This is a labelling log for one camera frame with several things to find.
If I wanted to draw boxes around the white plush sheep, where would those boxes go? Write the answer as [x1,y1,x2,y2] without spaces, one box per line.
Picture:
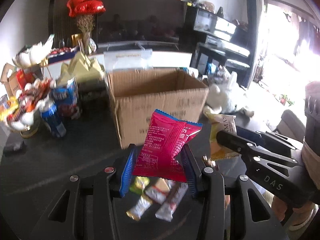
[202,65,254,118]

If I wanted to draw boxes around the brown cardboard box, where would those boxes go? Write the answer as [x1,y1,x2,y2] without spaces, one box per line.
[105,68,209,148]

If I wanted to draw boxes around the white gold candy packet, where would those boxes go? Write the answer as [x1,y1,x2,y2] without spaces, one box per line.
[126,194,153,221]

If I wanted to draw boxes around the white cheese snack packet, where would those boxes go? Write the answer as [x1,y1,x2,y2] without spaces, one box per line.
[145,178,176,204]

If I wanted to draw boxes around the black upright piano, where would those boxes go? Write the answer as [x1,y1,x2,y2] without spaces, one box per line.
[183,4,258,86]

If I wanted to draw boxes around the blue snack cup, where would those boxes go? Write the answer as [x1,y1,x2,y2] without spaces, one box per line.
[50,77,80,119]

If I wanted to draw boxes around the dried flower vase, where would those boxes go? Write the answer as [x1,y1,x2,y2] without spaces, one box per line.
[76,15,95,55]

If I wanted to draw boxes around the yellow cream snack packet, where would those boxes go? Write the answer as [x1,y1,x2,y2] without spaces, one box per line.
[204,112,242,161]

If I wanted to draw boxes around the blue tray of candies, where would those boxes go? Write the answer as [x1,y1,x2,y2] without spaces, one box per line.
[48,46,79,64]

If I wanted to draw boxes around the blue soda can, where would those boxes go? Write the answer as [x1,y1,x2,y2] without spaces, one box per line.
[40,101,66,138]

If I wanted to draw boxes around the green yellow candy packet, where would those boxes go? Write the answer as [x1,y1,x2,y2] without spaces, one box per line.
[129,176,150,195]

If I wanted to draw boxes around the gold mountain tissue box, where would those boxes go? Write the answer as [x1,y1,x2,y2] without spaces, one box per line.
[56,51,105,86]

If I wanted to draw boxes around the white shell snack bowl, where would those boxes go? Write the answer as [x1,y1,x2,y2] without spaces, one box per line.
[1,78,56,132]

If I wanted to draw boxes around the black piano bench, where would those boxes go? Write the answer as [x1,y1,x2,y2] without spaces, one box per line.
[191,42,251,81]

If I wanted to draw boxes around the red snack packet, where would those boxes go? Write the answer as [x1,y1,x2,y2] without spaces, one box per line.
[133,109,202,183]

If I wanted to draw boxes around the clear bag of pistachios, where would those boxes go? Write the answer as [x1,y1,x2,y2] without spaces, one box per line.
[104,49,153,72]

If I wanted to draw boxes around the black television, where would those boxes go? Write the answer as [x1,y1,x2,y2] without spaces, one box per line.
[94,0,187,44]

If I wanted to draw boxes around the brown white snack bar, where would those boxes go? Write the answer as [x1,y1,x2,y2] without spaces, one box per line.
[155,183,188,222]

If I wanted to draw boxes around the upper white shell bowl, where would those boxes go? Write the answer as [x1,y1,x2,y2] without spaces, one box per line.
[12,34,55,69]

